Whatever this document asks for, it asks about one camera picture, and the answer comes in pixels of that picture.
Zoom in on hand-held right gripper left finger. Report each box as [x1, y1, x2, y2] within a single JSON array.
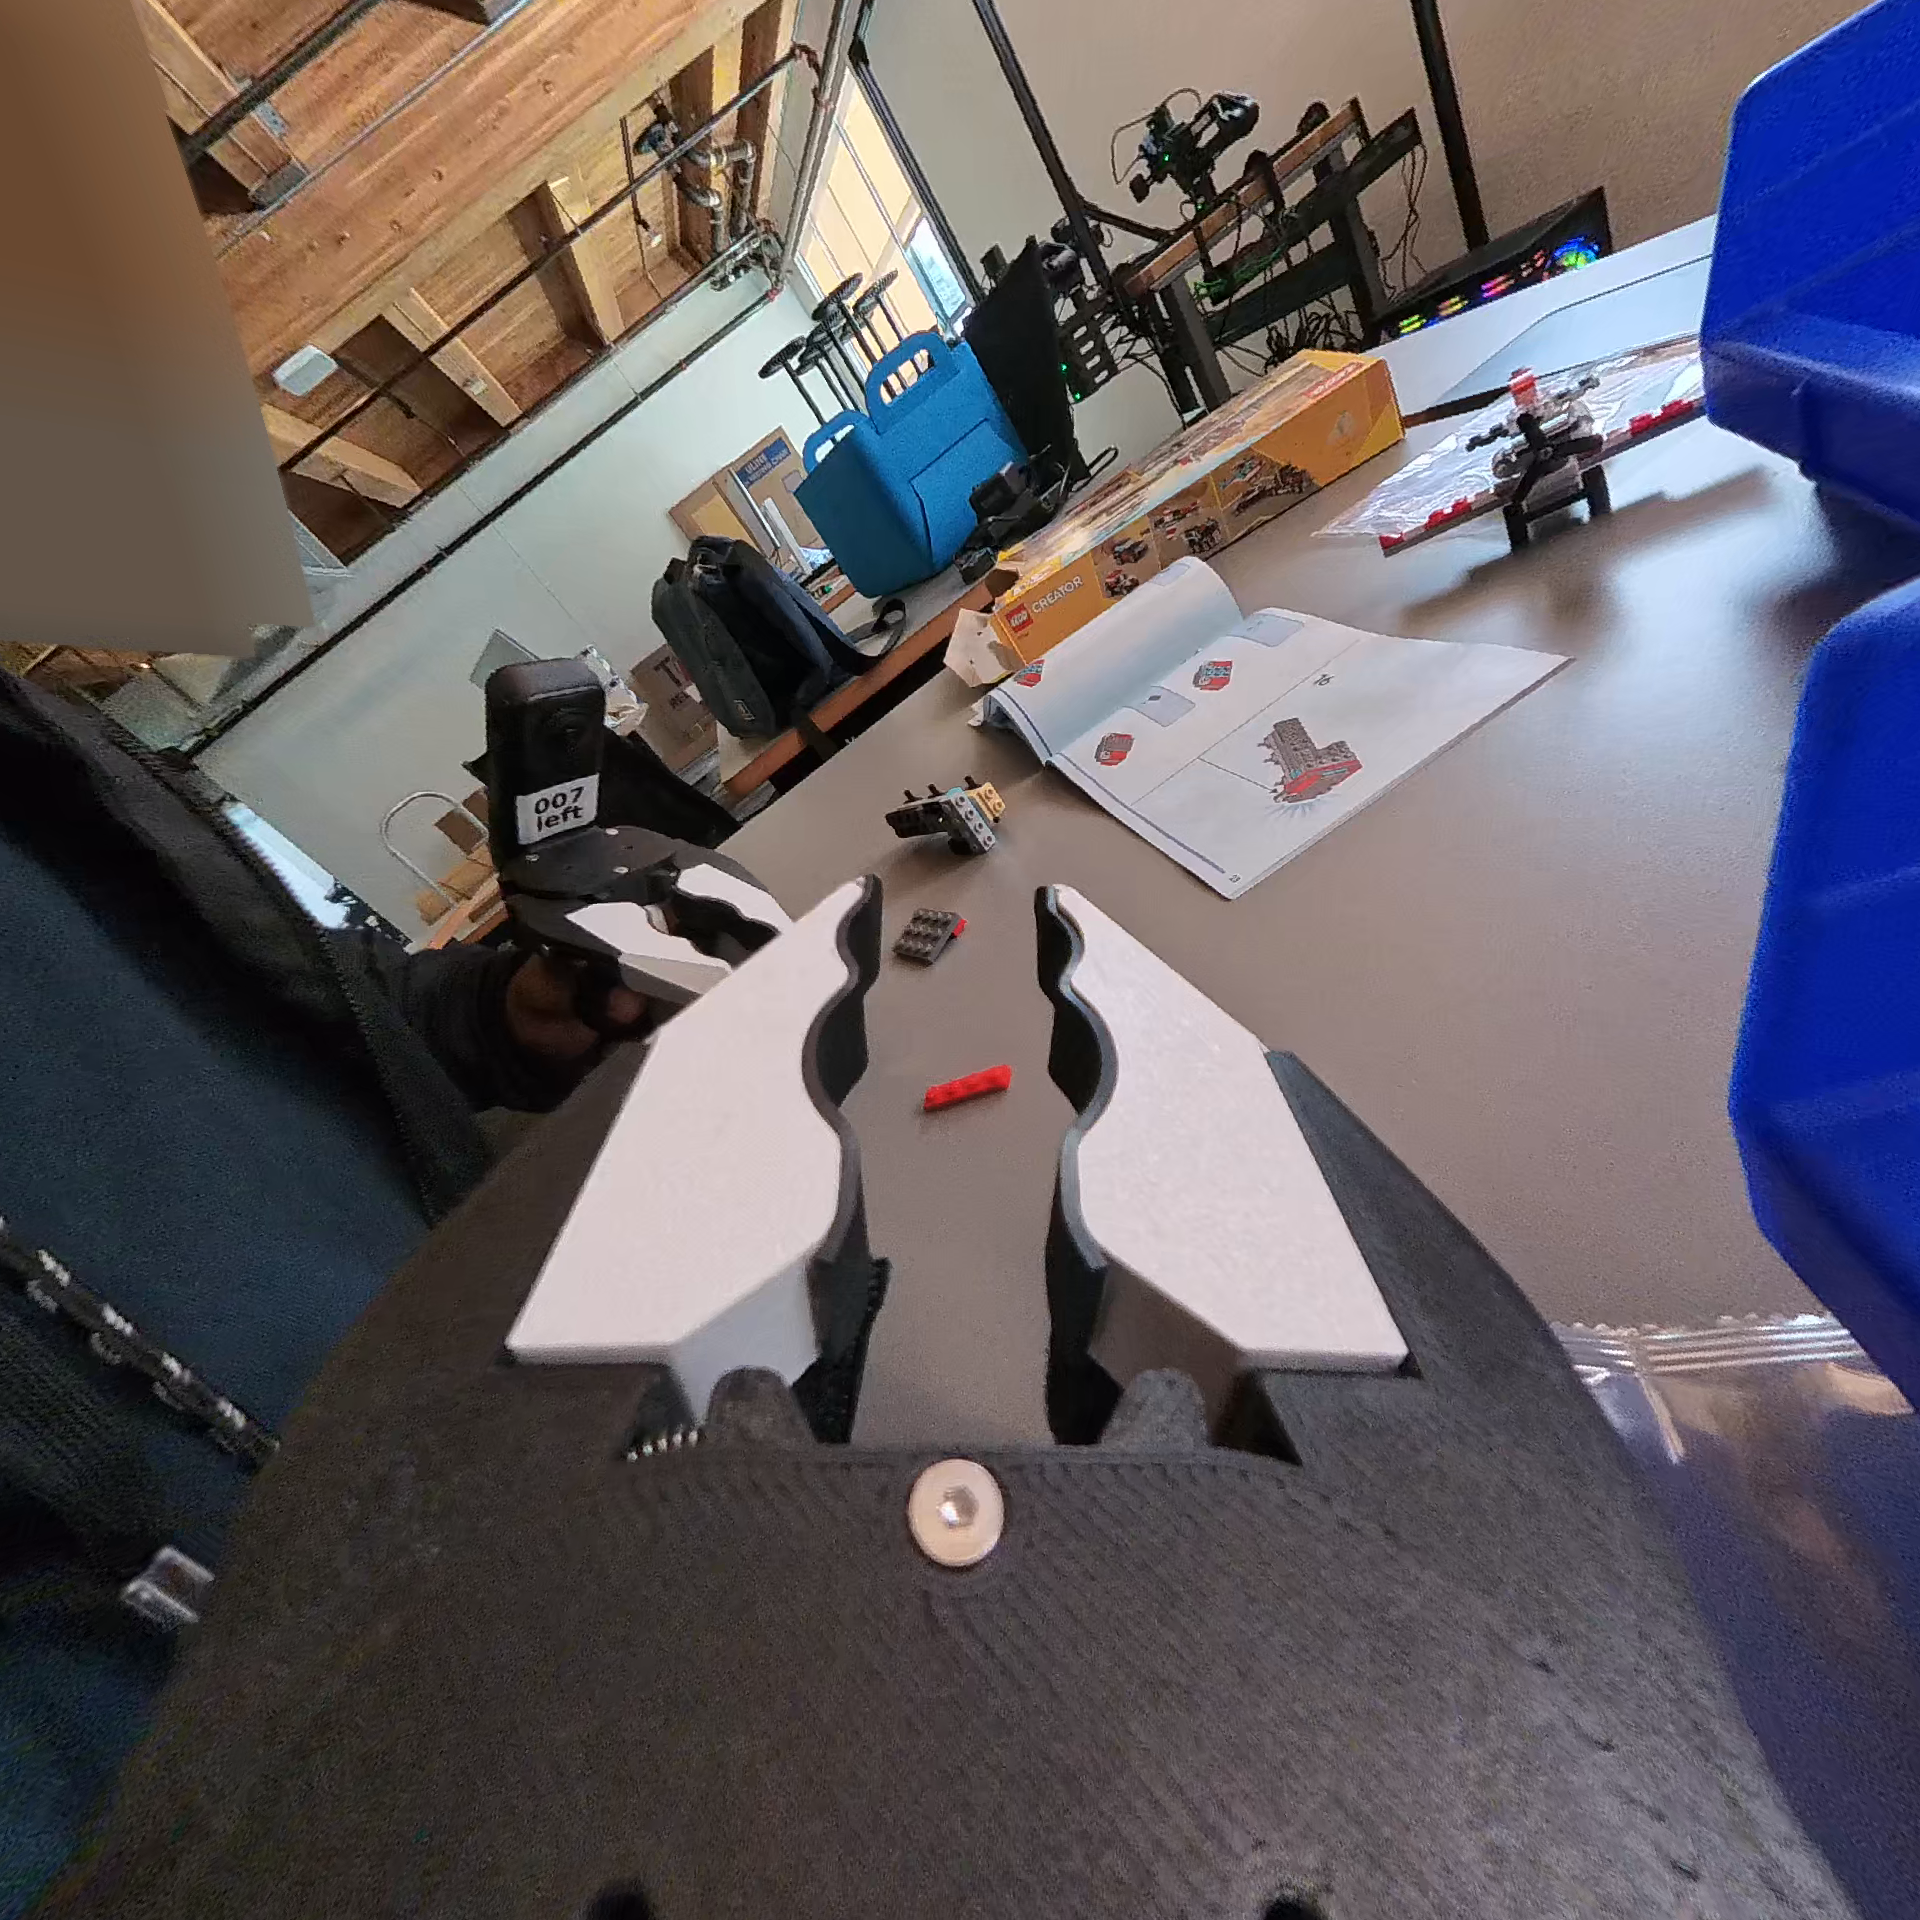
[[506, 875, 896, 1447]]

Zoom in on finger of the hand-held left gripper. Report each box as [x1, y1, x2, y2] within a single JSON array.
[[578, 897, 740, 1005], [661, 854, 794, 962]]

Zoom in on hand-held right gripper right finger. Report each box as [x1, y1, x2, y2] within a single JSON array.
[[1033, 884, 1414, 1448]]

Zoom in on person's left forearm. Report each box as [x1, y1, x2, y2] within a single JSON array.
[[366, 945, 520, 1120]]

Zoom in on grey background desk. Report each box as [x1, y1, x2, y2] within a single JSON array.
[[717, 601, 993, 797]]

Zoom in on person's left hand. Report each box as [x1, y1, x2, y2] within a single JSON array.
[[504, 950, 663, 1075]]

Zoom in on white step ladder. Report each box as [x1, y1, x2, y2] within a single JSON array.
[[383, 790, 480, 918]]

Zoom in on dark blue backpack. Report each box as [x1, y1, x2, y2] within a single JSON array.
[[650, 537, 908, 740]]

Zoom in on grey black brick assembly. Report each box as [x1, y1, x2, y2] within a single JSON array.
[[886, 777, 1007, 861]]

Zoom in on flat cardboard cartons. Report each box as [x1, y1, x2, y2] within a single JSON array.
[[667, 427, 813, 548]]

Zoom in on blue felt tote bag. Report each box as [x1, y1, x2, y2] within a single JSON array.
[[794, 335, 1030, 601]]

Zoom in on open instruction booklet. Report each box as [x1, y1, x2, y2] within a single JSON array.
[[971, 558, 1576, 904]]

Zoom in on cluster of black stools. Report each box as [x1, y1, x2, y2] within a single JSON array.
[[757, 274, 904, 422]]

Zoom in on clear zip bag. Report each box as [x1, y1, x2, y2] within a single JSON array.
[[1553, 1308, 1920, 1920]]

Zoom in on blue sweatshirt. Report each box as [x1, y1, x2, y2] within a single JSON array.
[[0, 841, 437, 1920]]

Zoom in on black monitor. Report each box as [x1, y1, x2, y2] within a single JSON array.
[[963, 237, 1076, 451]]

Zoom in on yellow toy brick box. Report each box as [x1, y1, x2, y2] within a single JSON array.
[[948, 350, 1406, 682]]

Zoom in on blue plastic storage bin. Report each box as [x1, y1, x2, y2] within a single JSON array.
[[1727, 577, 1920, 1411], [1701, 0, 1920, 535]]

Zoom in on clear plastic bag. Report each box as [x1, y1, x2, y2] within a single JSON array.
[[1318, 434, 1616, 548]]

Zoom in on brick helicopter model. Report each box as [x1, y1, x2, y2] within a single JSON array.
[[1381, 367, 1713, 558]]

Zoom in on black-legged workbench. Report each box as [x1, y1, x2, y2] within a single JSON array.
[[1117, 98, 1426, 414]]

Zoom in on black computer case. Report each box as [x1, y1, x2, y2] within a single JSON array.
[[1377, 185, 1616, 342]]

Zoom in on black camera gear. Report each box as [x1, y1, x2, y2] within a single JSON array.
[[961, 462, 1076, 558]]

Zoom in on black white drawstring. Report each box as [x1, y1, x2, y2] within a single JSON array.
[[0, 1224, 281, 1464]]

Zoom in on black camera rig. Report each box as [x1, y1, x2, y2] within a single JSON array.
[[1110, 88, 1264, 202]]

